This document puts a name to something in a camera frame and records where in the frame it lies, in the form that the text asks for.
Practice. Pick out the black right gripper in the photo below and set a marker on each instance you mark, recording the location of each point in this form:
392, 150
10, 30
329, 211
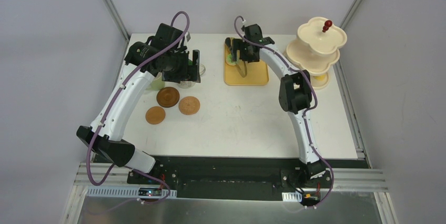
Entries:
240, 50

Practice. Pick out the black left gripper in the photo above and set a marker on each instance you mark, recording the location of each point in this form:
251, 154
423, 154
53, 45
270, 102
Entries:
180, 72

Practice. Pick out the metal tongs with black tips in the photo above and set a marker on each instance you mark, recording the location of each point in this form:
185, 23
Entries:
240, 69

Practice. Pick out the green frosted donut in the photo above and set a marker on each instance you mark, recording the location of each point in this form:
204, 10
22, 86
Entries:
229, 60

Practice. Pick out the yellow cream tart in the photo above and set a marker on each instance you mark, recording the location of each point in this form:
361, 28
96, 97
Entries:
321, 78

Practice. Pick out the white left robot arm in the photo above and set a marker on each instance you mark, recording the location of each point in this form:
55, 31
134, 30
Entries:
165, 53

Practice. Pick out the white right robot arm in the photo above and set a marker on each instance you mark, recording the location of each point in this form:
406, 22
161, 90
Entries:
297, 97

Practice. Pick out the floral mug with green inside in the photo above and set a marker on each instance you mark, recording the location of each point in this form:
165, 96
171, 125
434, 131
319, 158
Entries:
190, 84

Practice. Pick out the yellow plastic tray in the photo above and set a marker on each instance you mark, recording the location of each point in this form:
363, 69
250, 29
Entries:
257, 74

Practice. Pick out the light green mug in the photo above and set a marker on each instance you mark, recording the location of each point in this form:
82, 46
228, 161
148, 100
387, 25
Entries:
157, 84

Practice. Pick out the dark brown wooden coaster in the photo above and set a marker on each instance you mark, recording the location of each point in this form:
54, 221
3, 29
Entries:
168, 97

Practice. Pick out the light woven round coaster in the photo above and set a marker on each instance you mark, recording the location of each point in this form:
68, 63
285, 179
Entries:
189, 105

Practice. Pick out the cream three-tier cake stand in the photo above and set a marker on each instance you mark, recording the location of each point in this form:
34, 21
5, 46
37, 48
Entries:
316, 48

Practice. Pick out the orange round coaster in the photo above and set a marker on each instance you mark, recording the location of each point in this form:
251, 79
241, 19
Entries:
155, 115

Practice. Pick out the left aluminium frame post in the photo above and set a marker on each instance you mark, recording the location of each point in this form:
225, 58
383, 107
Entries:
113, 11

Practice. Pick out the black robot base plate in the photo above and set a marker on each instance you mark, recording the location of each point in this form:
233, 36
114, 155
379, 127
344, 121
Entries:
263, 179

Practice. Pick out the right white slotted cable duct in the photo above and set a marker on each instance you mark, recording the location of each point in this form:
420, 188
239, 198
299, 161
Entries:
291, 196

